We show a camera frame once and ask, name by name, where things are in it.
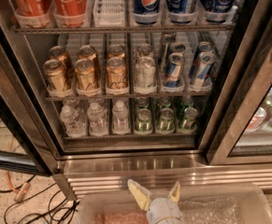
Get left clear plastic bin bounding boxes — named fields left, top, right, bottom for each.
left=79, top=191, right=169, bottom=224

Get back silver can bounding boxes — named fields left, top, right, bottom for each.
left=136, top=44, right=154, bottom=59

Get middle wire fridge shelf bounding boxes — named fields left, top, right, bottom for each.
left=45, top=91, right=210, bottom=101

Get back right Red Bull can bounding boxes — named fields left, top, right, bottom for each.
left=194, top=41, right=216, bottom=57

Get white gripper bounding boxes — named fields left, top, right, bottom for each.
left=127, top=179, right=184, bottom=224

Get open glass fridge door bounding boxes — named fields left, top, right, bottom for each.
left=0, top=0, right=60, bottom=176

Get front silver white can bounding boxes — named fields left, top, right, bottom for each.
left=135, top=57, right=156, bottom=89

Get stainless steel fridge base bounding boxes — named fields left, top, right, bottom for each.
left=53, top=154, right=272, bottom=201

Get right glass fridge door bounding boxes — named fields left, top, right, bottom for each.
left=206, top=0, right=272, bottom=166

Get orange extension cord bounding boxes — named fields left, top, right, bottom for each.
left=0, top=119, right=31, bottom=203

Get back right green can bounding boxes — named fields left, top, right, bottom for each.
left=177, top=95, right=194, bottom=113

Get back middle green can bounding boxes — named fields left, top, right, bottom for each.
left=157, top=97, right=172, bottom=110

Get right clear water bottle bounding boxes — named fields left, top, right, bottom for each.
left=112, top=101, right=130, bottom=134

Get middle blue Pepsi can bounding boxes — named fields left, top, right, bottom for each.
left=168, top=0, right=197, bottom=24

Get gold can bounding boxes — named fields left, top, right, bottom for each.
left=78, top=45, right=100, bottom=75
left=107, top=57, right=128, bottom=90
left=49, top=46, right=74, bottom=78
left=107, top=44, right=126, bottom=59
left=75, top=58, right=99, bottom=91
left=43, top=59, right=70, bottom=91

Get right blue Pepsi can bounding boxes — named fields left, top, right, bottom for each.
left=200, top=0, right=234, bottom=23

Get right clear plastic bin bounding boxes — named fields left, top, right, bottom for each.
left=179, top=184, right=272, bottom=224

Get front left Red Bull can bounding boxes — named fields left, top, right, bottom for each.
left=164, top=53, right=185, bottom=88

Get back left gold can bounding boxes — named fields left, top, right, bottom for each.
left=49, top=46, right=74, bottom=78

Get front right green can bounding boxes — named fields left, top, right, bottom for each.
left=179, top=107, right=198, bottom=132

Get black floor cables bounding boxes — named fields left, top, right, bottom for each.
left=0, top=168, right=80, bottom=224

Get wire fridge shelf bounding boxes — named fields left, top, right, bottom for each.
left=13, top=24, right=235, bottom=35
left=45, top=91, right=210, bottom=101

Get blue pepsi can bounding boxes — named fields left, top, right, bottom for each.
left=133, top=0, right=160, bottom=25
left=168, top=0, right=197, bottom=24
left=200, top=0, right=234, bottom=23

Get clear water bottle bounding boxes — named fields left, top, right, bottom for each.
left=60, top=105, right=86, bottom=138
left=112, top=101, right=130, bottom=134
left=87, top=102, right=107, bottom=136

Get front middle green can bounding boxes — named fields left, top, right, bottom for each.
left=156, top=108, right=175, bottom=133

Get top wire fridge shelf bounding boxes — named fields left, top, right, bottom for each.
left=13, top=24, right=235, bottom=35

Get red bull can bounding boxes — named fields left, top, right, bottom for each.
left=168, top=42, right=186, bottom=55
left=164, top=53, right=185, bottom=88
left=194, top=41, right=216, bottom=57
left=190, top=52, right=216, bottom=89

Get back left green can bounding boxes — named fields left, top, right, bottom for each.
left=136, top=97, right=150, bottom=110

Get front left gold can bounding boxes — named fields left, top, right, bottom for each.
left=43, top=59, right=70, bottom=91

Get left clear water bottle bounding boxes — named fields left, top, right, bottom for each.
left=60, top=105, right=86, bottom=138

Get middle clear water bottle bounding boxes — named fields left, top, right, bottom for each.
left=87, top=102, right=107, bottom=136

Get back left Red Bull can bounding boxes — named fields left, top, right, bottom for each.
left=168, top=42, right=186, bottom=55

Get front right Red Bull can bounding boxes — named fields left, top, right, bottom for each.
left=190, top=52, right=216, bottom=89

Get right red Coca-Cola can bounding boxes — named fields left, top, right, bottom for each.
left=55, top=0, right=87, bottom=27

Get clear plastic bin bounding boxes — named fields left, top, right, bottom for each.
left=79, top=191, right=169, bottom=224
left=179, top=184, right=272, bottom=224

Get left blue Pepsi can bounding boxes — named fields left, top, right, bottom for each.
left=133, top=0, right=160, bottom=25

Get empty white plastic can tray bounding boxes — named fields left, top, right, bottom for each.
left=93, top=0, right=125, bottom=27

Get red can behind glass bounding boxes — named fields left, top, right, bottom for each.
left=245, top=107, right=266, bottom=133

